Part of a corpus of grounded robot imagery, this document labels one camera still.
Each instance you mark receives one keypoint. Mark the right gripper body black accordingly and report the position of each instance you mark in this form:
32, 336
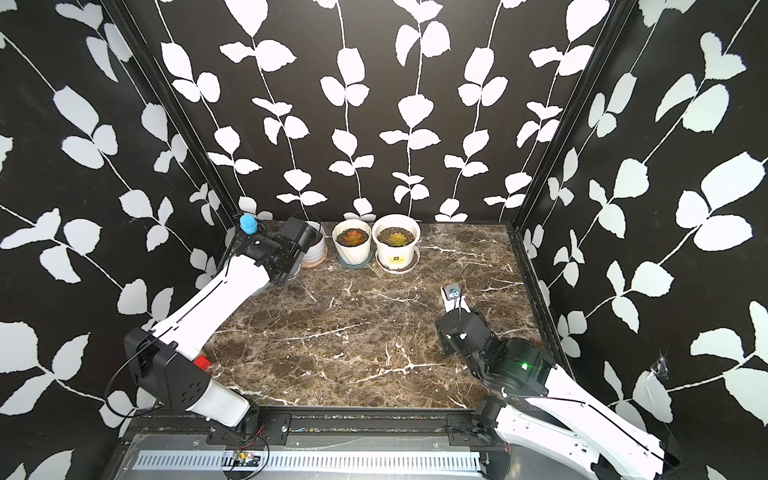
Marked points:
443, 340

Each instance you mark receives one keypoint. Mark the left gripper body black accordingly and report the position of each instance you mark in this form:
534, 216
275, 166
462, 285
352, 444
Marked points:
284, 280

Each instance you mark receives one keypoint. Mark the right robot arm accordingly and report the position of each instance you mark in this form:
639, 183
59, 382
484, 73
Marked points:
534, 403

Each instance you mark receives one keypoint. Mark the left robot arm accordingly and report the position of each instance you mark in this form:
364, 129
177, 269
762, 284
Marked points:
161, 360

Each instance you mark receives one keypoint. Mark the orange succulent middle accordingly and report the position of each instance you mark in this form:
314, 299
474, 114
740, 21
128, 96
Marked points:
352, 237

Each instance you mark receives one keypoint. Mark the yellow-green succulent right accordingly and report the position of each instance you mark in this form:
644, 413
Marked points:
396, 237

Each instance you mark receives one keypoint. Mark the peach saucer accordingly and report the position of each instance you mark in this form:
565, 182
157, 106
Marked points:
309, 262

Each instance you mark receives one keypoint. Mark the white ribbed pot left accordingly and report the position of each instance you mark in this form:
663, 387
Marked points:
318, 245

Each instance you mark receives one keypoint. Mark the blue handheld device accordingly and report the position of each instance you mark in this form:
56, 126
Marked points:
248, 224

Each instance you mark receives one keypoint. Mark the blue-grey saucer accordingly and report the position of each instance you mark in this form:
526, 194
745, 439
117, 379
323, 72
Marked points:
353, 266

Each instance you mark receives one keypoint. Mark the white fluted pot middle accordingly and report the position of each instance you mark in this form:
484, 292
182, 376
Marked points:
356, 254

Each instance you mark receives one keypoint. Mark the white saucer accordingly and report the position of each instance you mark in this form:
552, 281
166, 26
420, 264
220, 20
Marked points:
403, 270

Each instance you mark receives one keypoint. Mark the white round pot right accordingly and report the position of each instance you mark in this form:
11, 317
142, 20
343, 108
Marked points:
401, 256

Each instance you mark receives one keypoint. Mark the red block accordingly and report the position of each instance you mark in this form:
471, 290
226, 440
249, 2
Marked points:
202, 362

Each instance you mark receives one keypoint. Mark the white perforated strip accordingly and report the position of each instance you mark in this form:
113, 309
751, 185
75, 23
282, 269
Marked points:
366, 462

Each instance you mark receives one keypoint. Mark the small circuit board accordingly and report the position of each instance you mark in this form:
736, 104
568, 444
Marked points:
245, 460

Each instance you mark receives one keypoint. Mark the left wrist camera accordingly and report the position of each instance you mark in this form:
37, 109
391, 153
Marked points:
298, 235

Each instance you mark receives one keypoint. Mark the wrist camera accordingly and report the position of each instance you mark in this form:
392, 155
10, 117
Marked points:
298, 235
453, 297

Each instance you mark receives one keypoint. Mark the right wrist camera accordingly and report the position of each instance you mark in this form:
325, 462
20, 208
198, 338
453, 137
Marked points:
453, 297

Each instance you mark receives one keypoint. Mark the black front rail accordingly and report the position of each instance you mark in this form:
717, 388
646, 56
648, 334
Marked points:
277, 425

